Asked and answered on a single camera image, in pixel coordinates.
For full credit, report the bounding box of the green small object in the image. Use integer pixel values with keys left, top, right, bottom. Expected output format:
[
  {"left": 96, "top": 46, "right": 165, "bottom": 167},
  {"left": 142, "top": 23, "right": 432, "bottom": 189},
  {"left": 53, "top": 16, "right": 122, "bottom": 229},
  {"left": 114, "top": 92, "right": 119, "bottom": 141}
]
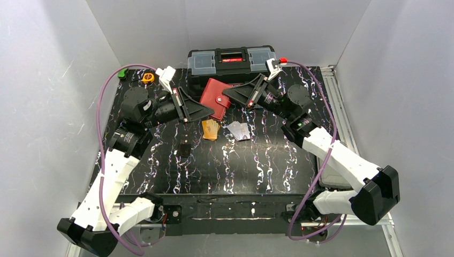
[{"left": 117, "top": 67, "right": 129, "bottom": 80}]

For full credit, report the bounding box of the black VIP card stack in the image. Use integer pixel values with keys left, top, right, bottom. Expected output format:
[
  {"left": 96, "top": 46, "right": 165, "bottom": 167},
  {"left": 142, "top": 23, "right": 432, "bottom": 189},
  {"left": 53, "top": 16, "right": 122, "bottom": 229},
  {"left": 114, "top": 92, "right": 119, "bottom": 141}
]
[{"left": 178, "top": 140, "right": 192, "bottom": 157}]

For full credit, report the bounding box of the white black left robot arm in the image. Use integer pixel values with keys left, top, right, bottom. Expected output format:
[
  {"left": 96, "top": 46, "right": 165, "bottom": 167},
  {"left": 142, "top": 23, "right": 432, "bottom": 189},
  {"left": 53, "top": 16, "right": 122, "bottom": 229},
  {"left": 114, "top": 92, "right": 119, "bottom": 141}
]
[{"left": 57, "top": 87, "right": 214, "bottom": 256}]

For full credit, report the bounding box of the grey plastic case lid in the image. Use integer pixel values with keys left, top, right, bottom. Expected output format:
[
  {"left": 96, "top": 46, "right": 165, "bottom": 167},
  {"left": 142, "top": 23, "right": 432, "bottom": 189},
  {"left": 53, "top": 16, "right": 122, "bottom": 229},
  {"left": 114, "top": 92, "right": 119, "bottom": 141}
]
[{"left": 319, "top": 164, "right": 351, "bottom": 190}]

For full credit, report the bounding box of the black base rail with bracket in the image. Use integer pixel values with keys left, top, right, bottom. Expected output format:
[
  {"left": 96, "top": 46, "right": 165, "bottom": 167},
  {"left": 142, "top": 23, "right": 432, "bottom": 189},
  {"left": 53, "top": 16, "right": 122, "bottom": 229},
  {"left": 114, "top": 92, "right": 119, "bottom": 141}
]
[{"left": 160, "top": 194, "right": 303, "bottom": 236}]

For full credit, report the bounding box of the orange tape measure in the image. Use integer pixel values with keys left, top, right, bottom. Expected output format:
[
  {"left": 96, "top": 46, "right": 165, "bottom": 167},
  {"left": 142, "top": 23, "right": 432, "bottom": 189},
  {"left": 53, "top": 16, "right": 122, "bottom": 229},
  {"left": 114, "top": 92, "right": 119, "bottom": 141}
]
[{"left": 141, "top": 73, "right": 155, "bottom": 84}]

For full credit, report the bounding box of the aluminium frame rail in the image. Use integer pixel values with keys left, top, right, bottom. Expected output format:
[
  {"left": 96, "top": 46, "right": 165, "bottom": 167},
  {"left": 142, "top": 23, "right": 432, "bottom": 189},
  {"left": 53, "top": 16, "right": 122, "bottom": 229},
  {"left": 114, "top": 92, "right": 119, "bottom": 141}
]
[{"left": 321, "top": 66, "right": 404, "bottom": 257}]

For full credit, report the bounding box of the silver credit card stack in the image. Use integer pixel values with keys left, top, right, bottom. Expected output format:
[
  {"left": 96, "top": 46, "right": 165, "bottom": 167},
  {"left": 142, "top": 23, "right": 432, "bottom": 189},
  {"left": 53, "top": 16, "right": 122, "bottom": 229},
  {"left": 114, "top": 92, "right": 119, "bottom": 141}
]
[{"left": 226, "top": 121, "right": 251, "bottom": 141}]

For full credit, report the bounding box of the red leather card holder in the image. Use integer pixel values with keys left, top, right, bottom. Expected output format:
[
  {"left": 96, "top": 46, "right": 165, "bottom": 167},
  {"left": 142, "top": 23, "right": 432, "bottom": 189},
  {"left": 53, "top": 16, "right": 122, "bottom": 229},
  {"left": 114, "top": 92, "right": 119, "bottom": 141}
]
[{"left": 199, "top": 78, "right": 232, "bottom": 121}]

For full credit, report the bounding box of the black plastic toolbox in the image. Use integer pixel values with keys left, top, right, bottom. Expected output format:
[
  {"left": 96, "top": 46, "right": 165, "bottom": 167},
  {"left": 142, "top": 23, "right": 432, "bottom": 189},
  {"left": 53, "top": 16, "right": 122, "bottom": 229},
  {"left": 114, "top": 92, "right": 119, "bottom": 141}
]
[{"left": 187, "top": 45, "right": 276, "bottom": 96}]

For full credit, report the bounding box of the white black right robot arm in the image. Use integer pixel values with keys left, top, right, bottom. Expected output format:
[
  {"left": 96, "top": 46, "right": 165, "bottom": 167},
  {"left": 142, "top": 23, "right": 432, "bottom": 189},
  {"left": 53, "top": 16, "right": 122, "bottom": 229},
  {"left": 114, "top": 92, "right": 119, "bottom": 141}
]
[{"left": 223, "top": 74, "right": 400, "bottom": 225}]

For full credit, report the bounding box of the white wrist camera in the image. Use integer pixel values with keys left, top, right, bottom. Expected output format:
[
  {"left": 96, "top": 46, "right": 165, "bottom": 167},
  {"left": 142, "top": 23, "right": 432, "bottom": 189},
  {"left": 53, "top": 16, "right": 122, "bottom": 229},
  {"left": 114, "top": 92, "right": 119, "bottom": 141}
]
[
  {"left": 266, "top": 57, "right": 287, "bottom": 82},
  {"left": 155, "top": 66, "right": 176, "bottom": 94}
]

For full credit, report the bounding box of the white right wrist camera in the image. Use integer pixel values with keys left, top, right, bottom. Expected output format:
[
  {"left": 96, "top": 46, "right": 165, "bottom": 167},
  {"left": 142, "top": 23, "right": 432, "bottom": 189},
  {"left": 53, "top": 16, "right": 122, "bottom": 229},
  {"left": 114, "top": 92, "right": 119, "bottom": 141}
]
[{"left": 266, "top": 57, "right": 287, "bottom": 82}]

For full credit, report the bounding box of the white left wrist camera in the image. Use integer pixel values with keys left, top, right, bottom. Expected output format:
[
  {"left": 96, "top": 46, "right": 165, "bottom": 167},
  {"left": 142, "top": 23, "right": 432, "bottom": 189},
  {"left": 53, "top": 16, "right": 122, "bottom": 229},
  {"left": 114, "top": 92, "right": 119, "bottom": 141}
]
[{"left": 155, "top": 66, "right": 176, "bottom": 94}]

